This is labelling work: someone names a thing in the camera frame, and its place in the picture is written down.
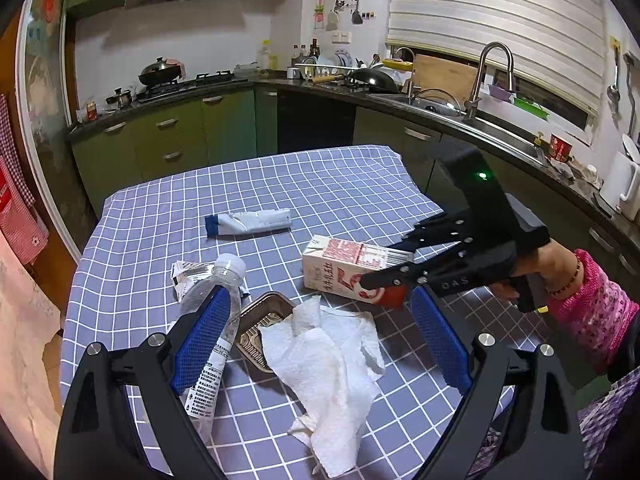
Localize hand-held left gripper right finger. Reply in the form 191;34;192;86
410;285;588;480

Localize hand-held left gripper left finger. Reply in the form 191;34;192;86
52;285;233;480

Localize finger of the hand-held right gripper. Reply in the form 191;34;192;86
382;211;473;263
359;240;473;292

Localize red and white milk carton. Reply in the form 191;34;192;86
301;235;416;309

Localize crushed clear plastic bottle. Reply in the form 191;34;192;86
179;253;247;445

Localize foil tray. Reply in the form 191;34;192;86
234;291;297;374

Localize white wrapper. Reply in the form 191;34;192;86
171;260;252;305

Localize white paper towel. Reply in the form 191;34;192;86
259;295;387;479

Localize white and blue squeezed tube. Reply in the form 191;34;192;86
205;208;292;237

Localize person's right forearm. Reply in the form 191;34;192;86
545;249;640;391

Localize person's right hand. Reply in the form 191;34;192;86
491;238;578;301

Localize steel sink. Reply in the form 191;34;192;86
367;91;551;167

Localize white rag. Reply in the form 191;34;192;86
550;157;601;186

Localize red paper cup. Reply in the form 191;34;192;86
549;133;573;162

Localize blue checked tablecloth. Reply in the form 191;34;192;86
59;145;516;480

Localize green plastic tray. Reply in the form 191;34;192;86
512;96;551;122

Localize glass pot lid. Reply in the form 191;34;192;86
410;88;463;118

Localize white electric kettle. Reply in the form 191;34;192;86
599;150;640;213

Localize tall steel kitchen faucet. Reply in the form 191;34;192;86
462;41;516;121

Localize wooden cutting board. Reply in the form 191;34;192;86
411;53;483;106

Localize black built-in appliance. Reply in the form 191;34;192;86
276;91;357;156

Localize hanging steel ladle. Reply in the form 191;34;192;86
606;52;636;122

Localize purple patterned clothing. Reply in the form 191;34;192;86
575;365;640;480

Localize white dish rack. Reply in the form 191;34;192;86
287;49;371;81

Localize red checked apron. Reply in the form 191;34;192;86
0;92;51;266

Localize white window blind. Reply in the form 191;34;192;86
385;0;618;116

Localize dark stone countertop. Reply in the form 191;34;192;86
67;72;640;256

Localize pink and white hanging utensil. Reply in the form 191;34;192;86
314;0;341;31

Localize printed sliding door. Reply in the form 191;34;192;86
15;0;101;261

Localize black gas stove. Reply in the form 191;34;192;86
135;72;249;101

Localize black lidded wok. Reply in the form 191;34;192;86
137;56;182;87

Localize gold bracelet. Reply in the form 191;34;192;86
546;254;584;297

